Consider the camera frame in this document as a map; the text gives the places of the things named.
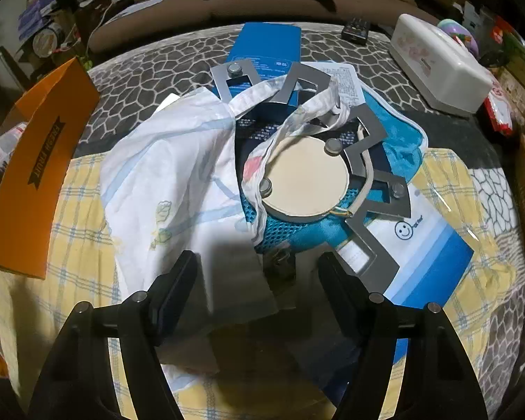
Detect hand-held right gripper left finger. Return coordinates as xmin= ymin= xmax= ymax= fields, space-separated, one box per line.
xmin=26 ymin=249 xmax=200 ymax=420

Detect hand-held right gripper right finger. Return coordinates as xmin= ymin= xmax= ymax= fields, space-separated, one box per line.
xmin=317 ymin=251 xmax=499 ymax=420

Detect grey zigzag folding trivet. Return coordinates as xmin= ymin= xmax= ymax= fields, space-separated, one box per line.
xmin=211 ymin=59 xmax=414 ymax=292

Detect blue white mask packet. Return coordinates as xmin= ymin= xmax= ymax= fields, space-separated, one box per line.
xmin=289 ymin=170 xmax=475 ymax=403

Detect white plastic bag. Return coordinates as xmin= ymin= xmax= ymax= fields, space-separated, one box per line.
xmin=100 ymin=73 xmax=350 ymax=386

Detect round beige disc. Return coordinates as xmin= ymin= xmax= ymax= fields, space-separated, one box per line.
xmin=244 ymin=136 xmax=351 ymax=222

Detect blue mesh pouch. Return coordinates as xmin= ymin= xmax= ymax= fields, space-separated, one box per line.
xmin=234 ymin=90 xmax=428 ymax=257

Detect orange cardboard box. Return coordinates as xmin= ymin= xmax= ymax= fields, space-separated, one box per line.
xmin=0 ymin=57 xmax=101 ymax=280

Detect white printed paper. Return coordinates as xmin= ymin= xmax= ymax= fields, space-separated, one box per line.
xmin=308 ymin=62 xmax=363 ymax=110

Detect blue box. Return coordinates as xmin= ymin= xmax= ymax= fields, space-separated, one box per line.
xmin=226 ymin=23 xmax=305 ymax=117

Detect yellow checked cloth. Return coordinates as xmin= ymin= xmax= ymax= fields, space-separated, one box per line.
xmin=0 ymin=146 xmax=519 ymax=420

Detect printed flat packets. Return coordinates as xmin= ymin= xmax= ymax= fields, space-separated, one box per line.
xmin=0 ymin=122 xmax=27 ymax=211

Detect grey stone-pattern blanket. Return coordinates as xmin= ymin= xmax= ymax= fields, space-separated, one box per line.
xmin=72 ymin=22 xmax=515 ymax=250

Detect red snack packet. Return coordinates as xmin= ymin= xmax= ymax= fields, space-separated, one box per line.
xmin=483 ymin=83 xmax=515 ymax=134

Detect white tissue box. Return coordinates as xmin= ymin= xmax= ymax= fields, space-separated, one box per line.
xmin=389 ymin=13 xmax=494 ymax=118

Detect black remote control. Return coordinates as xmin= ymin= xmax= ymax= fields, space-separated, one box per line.
xmin=341 ymin=17 xmax=372 ymax=45

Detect round printed tin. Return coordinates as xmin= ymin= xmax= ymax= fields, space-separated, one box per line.
xmin=31 ymin=26 xmax=61 ymax=55

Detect pastel toy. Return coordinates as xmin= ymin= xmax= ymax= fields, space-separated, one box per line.
xmin=435 ymin=18 xmax=481 ymax=55

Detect blue cardboard boxes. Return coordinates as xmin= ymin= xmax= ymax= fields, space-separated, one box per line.
xmin=17 ymin=0 xmax=55 ymax=31

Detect white cable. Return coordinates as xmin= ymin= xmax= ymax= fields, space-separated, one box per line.
xmin=85 ymin=0 xmax=114 ymax=53

